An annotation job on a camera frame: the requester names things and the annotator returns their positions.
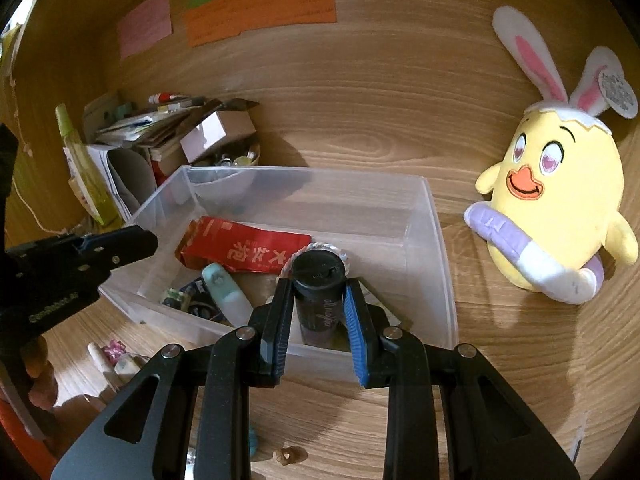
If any clear plastic storage box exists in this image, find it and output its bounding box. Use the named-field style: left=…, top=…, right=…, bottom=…
left=98, top=165, right=458, bottom=383

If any orange sticky note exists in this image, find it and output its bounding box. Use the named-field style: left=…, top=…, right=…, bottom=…
left=182, top=0, right=337, bottom=48

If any person's left hand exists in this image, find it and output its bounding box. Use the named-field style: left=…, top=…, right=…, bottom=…
left=20, top=335, right=58, bottom=411

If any folded white paper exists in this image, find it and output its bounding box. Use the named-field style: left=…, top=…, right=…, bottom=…
left=85, top=144, right=156, bottom=221

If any white hanging cord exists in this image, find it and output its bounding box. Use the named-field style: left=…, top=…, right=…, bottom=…
left=7, top=72, right=68, bottom=235

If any small brown ring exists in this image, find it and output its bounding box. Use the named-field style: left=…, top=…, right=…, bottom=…
left=272, top=446, right=307, bottom=465

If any pink sticky note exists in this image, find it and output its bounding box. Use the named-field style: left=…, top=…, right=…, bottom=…
left=117, top=0, right=173, bottom=59

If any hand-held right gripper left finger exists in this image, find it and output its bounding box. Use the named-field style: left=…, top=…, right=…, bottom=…
left=50, top=276, right=296, bottom=480

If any clear plastic bowl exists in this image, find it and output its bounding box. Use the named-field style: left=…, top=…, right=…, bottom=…
left=192, top=162, right=251, bottom=201

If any small open cardboard box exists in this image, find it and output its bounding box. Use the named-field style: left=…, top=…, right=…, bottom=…
left=179, top=110, right=257, bottom=163

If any red white box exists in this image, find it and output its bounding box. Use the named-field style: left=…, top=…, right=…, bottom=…
left=150, top=152, right=183, bottom=186

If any mahjong tile keychain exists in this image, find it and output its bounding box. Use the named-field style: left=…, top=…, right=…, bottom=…
left=161, top=287, right=193, bottom=311

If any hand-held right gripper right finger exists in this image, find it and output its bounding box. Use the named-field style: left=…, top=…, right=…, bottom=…
left=342, top=277, right=581, bottom=480

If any small beige printed tile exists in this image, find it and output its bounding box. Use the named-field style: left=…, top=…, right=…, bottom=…
left=114, top=355, right=151, bottom=381

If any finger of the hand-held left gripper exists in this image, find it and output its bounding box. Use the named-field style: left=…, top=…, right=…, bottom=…
left=5, top=234, right=101, bottom=266
left=70, top=225, right=158, bottom=281

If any small blue white box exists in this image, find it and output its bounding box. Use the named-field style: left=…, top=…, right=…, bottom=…
left=177, top=280, right=223, bottom=321

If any light green stick tube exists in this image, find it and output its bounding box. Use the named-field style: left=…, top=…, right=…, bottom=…
left=202, top=263, right=253, bottom=326

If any small white tube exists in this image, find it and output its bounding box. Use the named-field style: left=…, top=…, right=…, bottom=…
left=87, top=342, right=113, bottom=383

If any stack of booklets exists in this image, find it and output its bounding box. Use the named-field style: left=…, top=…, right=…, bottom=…
left=95, top=105, right=201, bottom=148

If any braided rope cat charm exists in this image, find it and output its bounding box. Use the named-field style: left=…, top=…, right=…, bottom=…
left=277, top=242, right=353, bottom=281

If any dark purple cosmetic tube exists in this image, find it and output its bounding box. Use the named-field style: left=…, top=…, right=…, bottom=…
left=291, top=252, right=348, bottom=348

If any tall yellow-green spray bottle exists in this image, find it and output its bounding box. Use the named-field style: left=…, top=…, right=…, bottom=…
left=55, top=104, right=123, bottom=226

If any red tea packet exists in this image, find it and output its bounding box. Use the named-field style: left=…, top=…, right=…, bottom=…
left=175, top=216, right=313, bottom=276

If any yellow chick plush toy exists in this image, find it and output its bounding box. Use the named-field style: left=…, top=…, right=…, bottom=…
left=462, top=6, right=640, bottom=306

